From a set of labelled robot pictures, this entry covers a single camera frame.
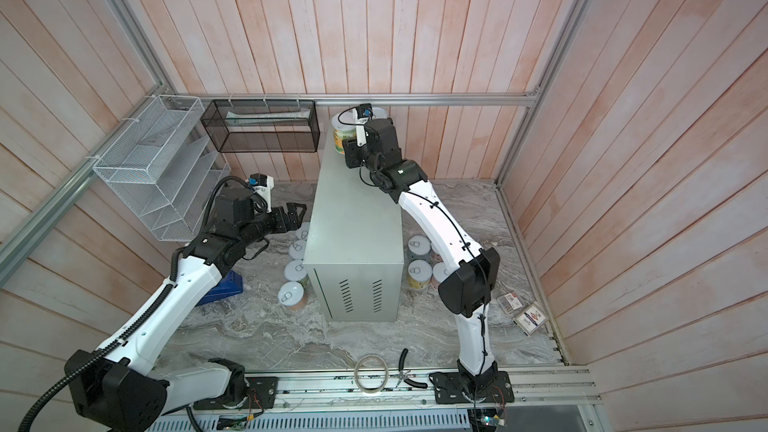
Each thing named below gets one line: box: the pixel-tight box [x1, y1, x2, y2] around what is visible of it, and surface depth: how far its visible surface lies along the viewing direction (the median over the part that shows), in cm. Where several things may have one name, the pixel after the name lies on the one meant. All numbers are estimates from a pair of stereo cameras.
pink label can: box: [432, 262, 450, 288], surface depth 90 cm
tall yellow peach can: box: [331, 109, 357, 154], surface depth 77 cm
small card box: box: [513, 304, 549, 336], surface depth 85 cm
